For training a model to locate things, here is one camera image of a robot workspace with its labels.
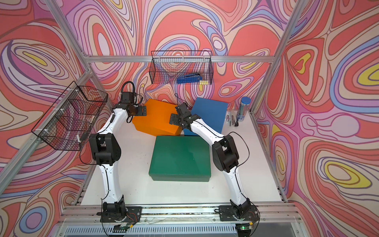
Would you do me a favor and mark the blue stapler in basket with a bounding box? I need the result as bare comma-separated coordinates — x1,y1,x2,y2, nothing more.
177,73,202,84

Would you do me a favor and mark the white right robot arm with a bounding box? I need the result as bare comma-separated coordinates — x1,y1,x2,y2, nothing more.
169,103,252,219

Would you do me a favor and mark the orange shoebox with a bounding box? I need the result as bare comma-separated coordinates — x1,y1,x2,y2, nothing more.
132,99,183,136

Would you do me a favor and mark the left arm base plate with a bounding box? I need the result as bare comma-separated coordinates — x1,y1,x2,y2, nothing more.
96,206,142,224

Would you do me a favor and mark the green shoebox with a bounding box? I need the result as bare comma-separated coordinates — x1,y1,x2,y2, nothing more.
149,136,211,182

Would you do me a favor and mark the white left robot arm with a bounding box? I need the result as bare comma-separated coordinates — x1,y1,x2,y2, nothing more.
89,92,146,225

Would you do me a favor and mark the blue shoebox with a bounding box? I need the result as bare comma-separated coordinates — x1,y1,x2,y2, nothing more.
190,98,228,133

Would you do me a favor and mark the beige black stapler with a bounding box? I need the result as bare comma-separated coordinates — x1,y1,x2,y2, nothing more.
232,115,239,127

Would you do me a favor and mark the aluminium front rail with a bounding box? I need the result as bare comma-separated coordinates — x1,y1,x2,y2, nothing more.
50,202,310,237

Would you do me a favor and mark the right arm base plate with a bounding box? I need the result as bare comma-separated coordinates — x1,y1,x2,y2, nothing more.
214,205,260,223

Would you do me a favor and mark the black wire basket wall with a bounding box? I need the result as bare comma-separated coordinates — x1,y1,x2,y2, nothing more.
149,49,214,85
31,82,108,151

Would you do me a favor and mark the black wire basket back wall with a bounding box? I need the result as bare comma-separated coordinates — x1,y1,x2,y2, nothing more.
149,49,214,85

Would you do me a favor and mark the black wire basket left wall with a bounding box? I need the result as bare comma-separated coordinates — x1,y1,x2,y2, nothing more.
31,82,108,151

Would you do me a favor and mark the clear pencil tube blue cap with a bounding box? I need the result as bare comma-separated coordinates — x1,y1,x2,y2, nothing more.
236,97,251,121

